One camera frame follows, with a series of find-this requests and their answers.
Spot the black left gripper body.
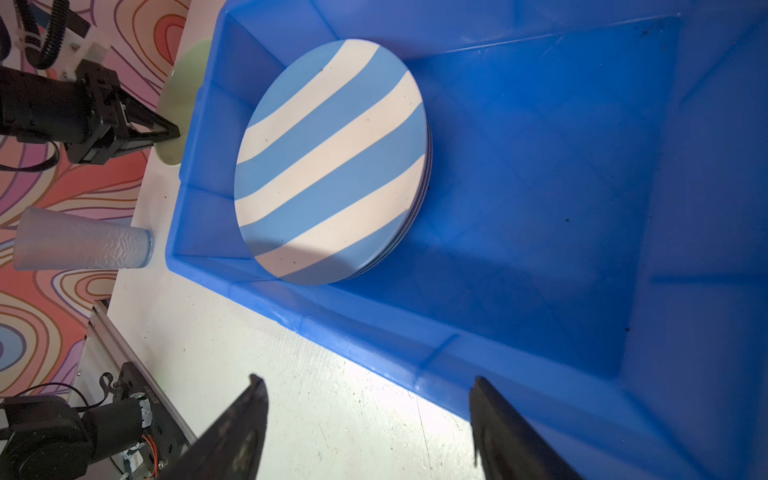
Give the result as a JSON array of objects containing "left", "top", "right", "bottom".
[{"left": 1, "top": 60, "right": 129, "bottom": 165}]

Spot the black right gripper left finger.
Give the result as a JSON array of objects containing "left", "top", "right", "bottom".
[{"left": 160, "top": 374, "right": 269, "bottom": 480}]

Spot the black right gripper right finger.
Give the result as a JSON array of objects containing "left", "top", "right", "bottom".
[{"left": 469, "top": 376, "right": 581, "bottom": 480}]

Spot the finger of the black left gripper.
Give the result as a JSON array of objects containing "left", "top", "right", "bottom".
[
  {"left": 120, "top": 95, "right": 180, "bottom": 140},
  {"left": 117, "top": 133, "right": 178, "bottom": 152}
]

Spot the green bowl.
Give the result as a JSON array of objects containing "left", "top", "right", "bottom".
[{"left": 155, "top": 38, "right": 212, "bottom": 166}]

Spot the clear blue plastic cup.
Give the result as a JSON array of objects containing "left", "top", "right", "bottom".
[{"left": 12, "top": 207, "right": 153, "bottom": 271}]

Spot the blue plastic bin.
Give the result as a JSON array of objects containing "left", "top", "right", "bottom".
[{"left": 166, "top": 1, "right": 767, "bottom": 479}]

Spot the blue white striped plate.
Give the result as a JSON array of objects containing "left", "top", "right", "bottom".
[{"left": 349, "top": 124, "right": 433, "bottom": 279}]

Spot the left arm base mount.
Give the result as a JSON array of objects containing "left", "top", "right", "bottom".
[{"left": 116, "top": 361, "right": 190, "bottom": 479}]

